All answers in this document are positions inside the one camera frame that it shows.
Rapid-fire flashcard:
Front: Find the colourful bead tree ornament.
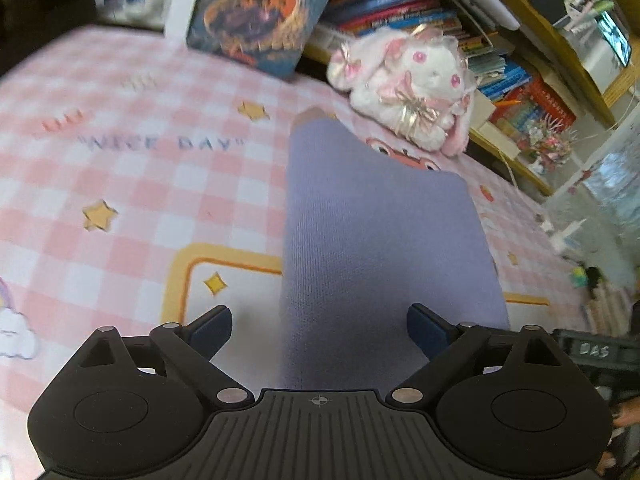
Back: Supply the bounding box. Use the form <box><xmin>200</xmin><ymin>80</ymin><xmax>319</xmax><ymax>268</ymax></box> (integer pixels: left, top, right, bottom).
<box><xmin>525</xmin><ymin>114</ymin><xmax>578</xmax><ymax>176</ymax></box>

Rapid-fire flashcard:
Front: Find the person right hand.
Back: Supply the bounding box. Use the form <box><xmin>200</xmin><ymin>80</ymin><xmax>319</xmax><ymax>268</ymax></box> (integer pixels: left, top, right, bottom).
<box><xmin>598</xmin><ymin>396</ymin><xmax>640</xmax><ymax>474</ymax></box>

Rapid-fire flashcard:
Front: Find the green yellow eraser toy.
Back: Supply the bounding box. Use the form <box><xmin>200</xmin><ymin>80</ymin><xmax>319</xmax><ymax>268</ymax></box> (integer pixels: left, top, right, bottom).
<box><xmin>570</xmin><ymin>266</ymin><xmax>589</xmax><ymax>288</ymax></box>

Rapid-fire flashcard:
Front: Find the Harry Potter book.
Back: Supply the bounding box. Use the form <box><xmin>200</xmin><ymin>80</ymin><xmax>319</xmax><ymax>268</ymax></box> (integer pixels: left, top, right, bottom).
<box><xmin>186</xmin><ymin>0</ymin><xmax>329</xmax><ymax>80</ymax></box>

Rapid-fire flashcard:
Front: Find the purple and pink garment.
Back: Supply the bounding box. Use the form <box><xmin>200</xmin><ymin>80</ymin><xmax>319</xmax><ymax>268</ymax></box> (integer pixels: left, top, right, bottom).
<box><xmin>280</xmin><ymin>108</ymin><xmax>509</xmax><ymax>392</ymax></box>

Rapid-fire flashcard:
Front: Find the wooden bookshelf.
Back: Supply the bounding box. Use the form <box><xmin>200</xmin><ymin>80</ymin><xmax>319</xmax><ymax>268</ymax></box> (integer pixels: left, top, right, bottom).
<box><xmin>299</xmin><ymin>0</ymin><xmax>640</xmax><ymax>196</ymax></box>

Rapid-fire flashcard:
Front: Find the row of upright books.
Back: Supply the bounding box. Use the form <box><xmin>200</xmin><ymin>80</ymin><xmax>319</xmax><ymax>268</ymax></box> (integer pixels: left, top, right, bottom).
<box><xmin>321</xmin><ymin>0</ymin><xmax>562</xmax><ymax>130</ymax></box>

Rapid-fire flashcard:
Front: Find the pink white plush bunny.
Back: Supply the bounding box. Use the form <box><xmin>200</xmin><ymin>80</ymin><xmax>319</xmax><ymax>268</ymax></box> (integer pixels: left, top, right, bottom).
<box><xmin>326</xmin><ymin>25</ymin><xmax>476</xmax><ymax>157</ymax></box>

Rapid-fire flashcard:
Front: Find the pink checkered desk mat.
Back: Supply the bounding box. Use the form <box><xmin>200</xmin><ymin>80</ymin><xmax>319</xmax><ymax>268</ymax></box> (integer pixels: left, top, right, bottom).
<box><xmin>1</xmin><ymin>27</ymin><xmax>586</xmax><ymax>479</ymax></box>

